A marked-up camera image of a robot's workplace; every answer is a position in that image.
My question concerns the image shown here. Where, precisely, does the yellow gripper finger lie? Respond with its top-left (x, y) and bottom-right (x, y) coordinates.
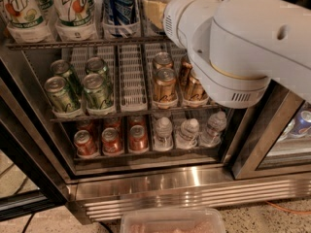
top-left (143, 0), bottom-right (170, 30)

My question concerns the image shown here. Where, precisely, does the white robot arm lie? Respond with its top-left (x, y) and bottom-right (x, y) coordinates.
top-left (144, 0), bottom-right (311, 109)

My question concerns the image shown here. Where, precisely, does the blue pepsi can left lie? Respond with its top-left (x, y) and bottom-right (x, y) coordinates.
top-left (106, 0), bottom-right (137, 37)

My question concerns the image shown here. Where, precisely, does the gold can rear left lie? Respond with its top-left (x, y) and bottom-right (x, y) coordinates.
top-left (152, 51), bottom-right (174, 69)

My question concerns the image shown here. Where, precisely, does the gold can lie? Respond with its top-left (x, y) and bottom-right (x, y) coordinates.
top-left (184, 70), bottom-right (207, 101)
top-left (152, 51), bottom-right (174, 69)
top-left (179, 55), bottom-right (192, 86)
top-left (153, 68), bottom-right (176, 103)

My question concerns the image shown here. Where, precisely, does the gold can rear middle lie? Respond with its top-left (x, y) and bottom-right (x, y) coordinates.
top-left (179, 55), bottom-right (192, 86)

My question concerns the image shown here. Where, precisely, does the gold can front left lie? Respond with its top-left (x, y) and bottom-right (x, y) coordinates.
top-left (153, 68), bottom-right (176, 103)

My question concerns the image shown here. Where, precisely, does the empty white can tray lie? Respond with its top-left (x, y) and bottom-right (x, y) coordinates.
top-left (119, 45), bottom-right (148, 112)

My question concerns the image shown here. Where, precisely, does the green can rear right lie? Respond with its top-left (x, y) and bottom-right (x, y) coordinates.
top-left (85, 56), bottom-right (111, 84)

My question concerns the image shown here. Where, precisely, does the green can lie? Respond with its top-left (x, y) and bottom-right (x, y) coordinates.
top-left (51, 59), bottom-right (83, 97)
top-left (44, 76), bottom-right (81, 113)
top-left (83, 74), bottom-right (113, 110)
top-left (85, 56), bottom-right (111, 84)

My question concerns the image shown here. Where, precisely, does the white 7up can right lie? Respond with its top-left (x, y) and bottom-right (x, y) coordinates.
top-left (53, 0), bottom-right (92, 27)

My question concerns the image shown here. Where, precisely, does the gold can front middle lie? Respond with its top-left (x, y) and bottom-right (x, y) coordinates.
top-left (184, 70), bottom-right (207, 101)

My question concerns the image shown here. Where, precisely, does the stainless steel fridge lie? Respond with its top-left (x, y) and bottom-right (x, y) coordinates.
top-left (1, 0), bottom-right (311, 224)

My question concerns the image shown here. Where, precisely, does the green can front right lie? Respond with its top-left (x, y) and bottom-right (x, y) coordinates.
top-left (83, 74), bottom-right (113, 110)

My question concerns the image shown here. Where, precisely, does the green can rear left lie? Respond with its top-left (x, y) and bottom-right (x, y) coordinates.
top-left (51, 59), bottom-right (83, 97)

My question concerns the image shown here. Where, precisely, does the red can rear right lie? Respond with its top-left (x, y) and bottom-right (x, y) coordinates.
top-left (128, 116), bottom-right (146, 127)

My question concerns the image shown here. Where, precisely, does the red can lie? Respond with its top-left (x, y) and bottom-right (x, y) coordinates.
top-left (103, 117), bottom-right (121, 132)
top-left (74, 130), bottom-right (98, 158)
top-left (129, 125), bottom-right (148, 151)
top-left (77, 119), bottom-right (95, 136)
top-left (101, 127), bottom-right (122, 155)
top-left (128, 116), bottom-right (146, 127)

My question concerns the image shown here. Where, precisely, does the red can rear middle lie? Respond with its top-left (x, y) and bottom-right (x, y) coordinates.
top-left (103, 117), bottom-right (121, 132)

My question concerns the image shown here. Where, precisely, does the green can front left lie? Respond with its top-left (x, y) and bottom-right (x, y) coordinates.
top-left (44, 76), bottom-right (81, 113)

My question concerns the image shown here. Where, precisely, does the white 7up can left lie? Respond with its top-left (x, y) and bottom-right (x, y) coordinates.
top-left (1, 0), bottom-right (47, 30)

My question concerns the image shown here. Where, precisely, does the red can front right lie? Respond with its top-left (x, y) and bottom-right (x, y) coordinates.
top-left (129, 125), bottom-right (148, 151)

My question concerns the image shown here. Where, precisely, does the red can rear left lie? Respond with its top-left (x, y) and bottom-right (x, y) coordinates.
top-left (77, 119), bottom-right (95, 136)

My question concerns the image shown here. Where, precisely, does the red can front middle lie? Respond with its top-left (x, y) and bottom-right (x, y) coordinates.
top-left (101, 127), bottom-right (122, 155)

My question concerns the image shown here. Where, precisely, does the red can front left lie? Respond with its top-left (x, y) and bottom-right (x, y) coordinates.
top-left (74, 130), bottom-right (98, 158)

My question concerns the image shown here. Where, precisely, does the open fridge glass door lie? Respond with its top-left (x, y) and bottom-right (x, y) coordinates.
top-left (0, 79), bottom-right (68, 221)

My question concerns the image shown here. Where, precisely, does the blue can behind glass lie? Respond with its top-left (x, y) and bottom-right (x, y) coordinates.
top-left (290, 110), bottom-right (311, 138)

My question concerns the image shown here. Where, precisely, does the water bottle left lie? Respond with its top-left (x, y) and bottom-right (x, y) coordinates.
top-left (155, 116), bottom-right (173, 151)

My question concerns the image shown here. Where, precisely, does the clear plastic bin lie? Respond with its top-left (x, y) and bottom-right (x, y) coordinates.
top-left (120, 208), bottom-right (226, 233)

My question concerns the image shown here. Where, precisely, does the black cable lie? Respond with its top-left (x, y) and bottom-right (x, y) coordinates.
top-left (20, 213), bottom-right (36, 233)

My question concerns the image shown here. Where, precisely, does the orange cable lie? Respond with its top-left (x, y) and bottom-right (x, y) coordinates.
top-left (264, 200), bottom-right (311, 216)

